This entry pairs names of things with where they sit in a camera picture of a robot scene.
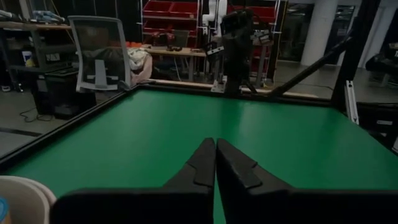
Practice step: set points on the teal plastic bowl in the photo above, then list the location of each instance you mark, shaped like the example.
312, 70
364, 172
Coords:
3, 210

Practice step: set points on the black computer tower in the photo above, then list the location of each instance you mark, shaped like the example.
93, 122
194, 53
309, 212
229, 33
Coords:
62, 93

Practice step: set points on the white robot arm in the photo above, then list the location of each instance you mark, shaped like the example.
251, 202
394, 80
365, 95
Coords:
214, 15

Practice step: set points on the pale crumpled cloth bag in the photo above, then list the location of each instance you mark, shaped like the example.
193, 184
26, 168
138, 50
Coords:
140, 65

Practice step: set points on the silver aluminium bracket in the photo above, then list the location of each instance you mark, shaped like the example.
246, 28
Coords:
351, 102

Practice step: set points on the black table edge rail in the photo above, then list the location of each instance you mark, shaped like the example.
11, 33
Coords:
77, 121

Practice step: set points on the white bowl with plain rim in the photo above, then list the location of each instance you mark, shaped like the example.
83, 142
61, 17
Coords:
25, 199

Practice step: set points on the dark workbench with shelf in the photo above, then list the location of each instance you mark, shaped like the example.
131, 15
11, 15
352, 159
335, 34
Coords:
37, 46

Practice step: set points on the black chair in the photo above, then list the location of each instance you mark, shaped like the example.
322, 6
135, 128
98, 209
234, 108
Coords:
384, 67

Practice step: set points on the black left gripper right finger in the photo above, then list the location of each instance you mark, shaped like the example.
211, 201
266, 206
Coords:
248, 193

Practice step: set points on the white round pillar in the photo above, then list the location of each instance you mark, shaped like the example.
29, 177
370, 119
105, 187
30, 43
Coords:
320, 31
381, 28

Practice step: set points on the black diagonal frame strut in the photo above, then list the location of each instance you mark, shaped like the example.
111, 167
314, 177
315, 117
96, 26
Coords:
311, 67

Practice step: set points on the wooden work table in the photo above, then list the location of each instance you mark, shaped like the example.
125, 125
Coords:
180, 51

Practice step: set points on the white bowl with notched rim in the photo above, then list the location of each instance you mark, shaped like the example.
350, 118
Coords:
52, 196

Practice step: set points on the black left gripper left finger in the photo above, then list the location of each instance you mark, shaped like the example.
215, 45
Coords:
186, 199

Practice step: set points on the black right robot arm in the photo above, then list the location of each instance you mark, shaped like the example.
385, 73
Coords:
237, 53

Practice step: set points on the rack with red bins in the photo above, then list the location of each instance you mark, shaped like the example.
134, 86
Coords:
174, 15

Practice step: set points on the black vertical frame post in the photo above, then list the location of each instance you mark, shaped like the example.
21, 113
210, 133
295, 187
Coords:
354, 46

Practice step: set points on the grey mesh office chair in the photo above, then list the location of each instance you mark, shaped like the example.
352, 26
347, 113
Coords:
99, 53

